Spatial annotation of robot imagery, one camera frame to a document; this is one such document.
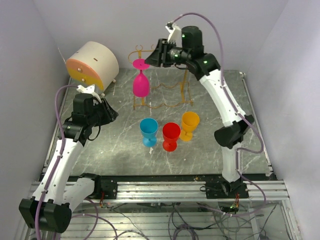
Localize red wine glass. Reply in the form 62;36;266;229
162;122;181;152

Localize orange wine glass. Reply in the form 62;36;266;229
180;111;200;142

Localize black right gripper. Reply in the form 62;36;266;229
144;39;191;68

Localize loose cables under frame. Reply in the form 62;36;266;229
79;199;283;240

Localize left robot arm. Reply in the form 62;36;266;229
18;93;119;238

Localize gold wire wine glass rack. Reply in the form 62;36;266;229
128;44;195;110

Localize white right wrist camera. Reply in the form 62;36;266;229
165;22;182;44

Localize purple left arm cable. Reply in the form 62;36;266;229
34;84;81;240

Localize round beige drawer cabinet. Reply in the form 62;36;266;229
65;41;120;94

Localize blue wine glass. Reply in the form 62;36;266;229
139;117;159;148

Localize pink wine glass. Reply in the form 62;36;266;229
132;58;150;98

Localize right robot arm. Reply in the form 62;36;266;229
144;23;254;198

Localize aluminium rail frame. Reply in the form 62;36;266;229
14;72;305;240

